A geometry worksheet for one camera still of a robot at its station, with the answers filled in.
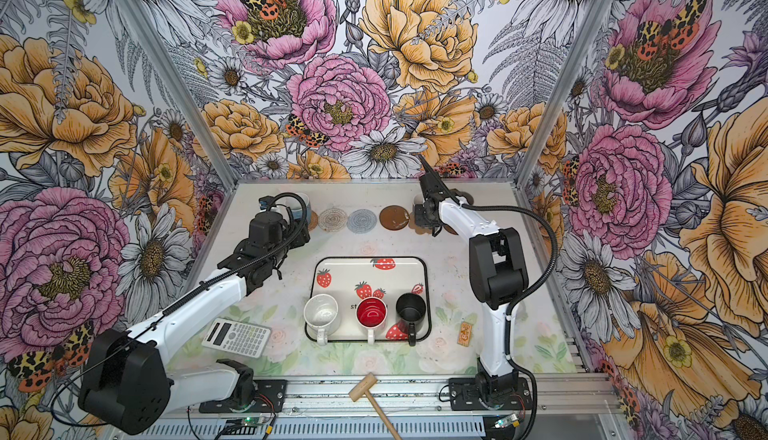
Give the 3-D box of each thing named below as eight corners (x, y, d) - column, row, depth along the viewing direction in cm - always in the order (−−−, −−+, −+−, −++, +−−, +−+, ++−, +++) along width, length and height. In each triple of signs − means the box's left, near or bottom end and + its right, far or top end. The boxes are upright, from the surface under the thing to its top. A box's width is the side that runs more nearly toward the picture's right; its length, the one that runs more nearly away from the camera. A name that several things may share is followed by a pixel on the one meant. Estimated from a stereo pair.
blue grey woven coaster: (343, 225, 111) (342, 221, 110) (360, 208, 117) (360, 205, 115) (363, 239, 108) (363, 235, 106) (381, 221, 113) (381, 217, 111)
